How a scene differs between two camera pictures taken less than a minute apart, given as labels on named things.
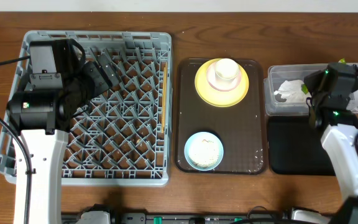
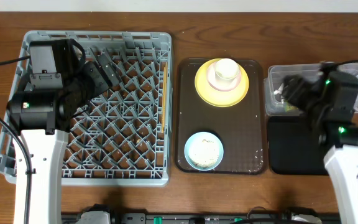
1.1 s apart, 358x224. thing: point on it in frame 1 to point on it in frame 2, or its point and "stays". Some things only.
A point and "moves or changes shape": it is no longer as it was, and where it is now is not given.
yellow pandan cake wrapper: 304,88 moves or changes shape
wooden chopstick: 163,107 stays
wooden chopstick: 166,98 stays
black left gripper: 89,78 stays
